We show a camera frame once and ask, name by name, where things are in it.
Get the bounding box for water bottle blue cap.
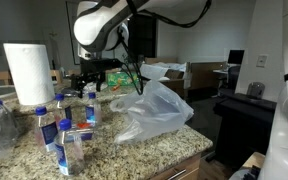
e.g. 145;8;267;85
85;92;102;127

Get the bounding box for white paper towel roll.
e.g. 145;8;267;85
3;43;55;105

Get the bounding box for cardboard box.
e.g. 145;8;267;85
140;58;224;97

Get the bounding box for water bottle blue label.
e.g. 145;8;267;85
53;93;72;123

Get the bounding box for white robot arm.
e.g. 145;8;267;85
73;0;288;180

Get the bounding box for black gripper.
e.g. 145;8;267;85
70;58;122;98

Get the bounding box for translucent plastic bag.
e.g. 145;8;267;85
109;79;195;145

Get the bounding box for black side table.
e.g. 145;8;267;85
213;94;277;167

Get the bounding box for white wall outlet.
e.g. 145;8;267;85
256;54;268;68

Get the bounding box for orange small object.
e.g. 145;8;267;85
111;84;121;91

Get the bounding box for green tissue box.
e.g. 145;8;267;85
107;72;138;86

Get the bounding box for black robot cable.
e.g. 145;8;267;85
117;0;213;96

